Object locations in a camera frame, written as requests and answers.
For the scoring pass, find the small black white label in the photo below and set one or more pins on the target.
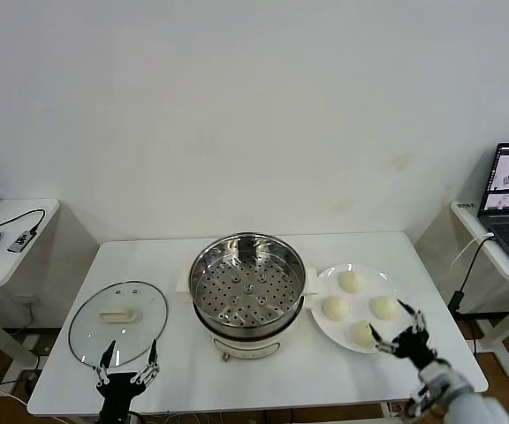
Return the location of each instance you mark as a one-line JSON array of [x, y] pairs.
[[465, 204]]

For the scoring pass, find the white floor power strip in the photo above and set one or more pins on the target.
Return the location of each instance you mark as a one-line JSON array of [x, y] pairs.
[[35, 345]]

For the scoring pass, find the round glass pot lid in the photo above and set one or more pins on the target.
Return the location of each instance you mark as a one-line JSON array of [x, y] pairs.
[[117, 314]]

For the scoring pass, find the white round plate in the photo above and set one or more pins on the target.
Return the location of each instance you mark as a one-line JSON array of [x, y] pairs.
[[360, 305]]

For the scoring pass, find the grey usb hub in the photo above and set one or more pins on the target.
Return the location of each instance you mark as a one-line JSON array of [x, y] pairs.
[[20, 241]]

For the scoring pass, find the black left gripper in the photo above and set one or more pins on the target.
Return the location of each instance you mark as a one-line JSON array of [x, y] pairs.
[[115, 388]]

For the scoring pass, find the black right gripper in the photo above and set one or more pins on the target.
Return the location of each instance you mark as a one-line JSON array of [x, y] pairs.
[[413, 349]]

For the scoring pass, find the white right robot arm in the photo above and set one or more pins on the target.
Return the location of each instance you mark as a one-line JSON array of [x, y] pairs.
[[471, 406]]

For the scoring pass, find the white wall socket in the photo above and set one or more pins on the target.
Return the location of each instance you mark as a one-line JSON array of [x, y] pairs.
[[29, 303]]

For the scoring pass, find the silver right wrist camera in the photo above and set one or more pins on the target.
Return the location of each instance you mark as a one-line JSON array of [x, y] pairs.
[[424, 399]]

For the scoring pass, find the perforated steel steamer basket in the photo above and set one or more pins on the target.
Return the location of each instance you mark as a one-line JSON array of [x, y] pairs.
[[245, 291]]

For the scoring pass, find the white side desk with laptop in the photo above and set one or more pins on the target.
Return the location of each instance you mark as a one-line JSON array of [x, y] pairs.
[[470, 216]]

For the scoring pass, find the white steamed baozi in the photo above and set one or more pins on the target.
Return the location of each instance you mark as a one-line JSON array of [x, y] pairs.
[[335, 308], [351, 282], [361, 335], [384, 308]]

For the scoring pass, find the white electric cooker pot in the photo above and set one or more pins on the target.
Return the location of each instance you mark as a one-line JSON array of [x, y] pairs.
[[245, 345]]

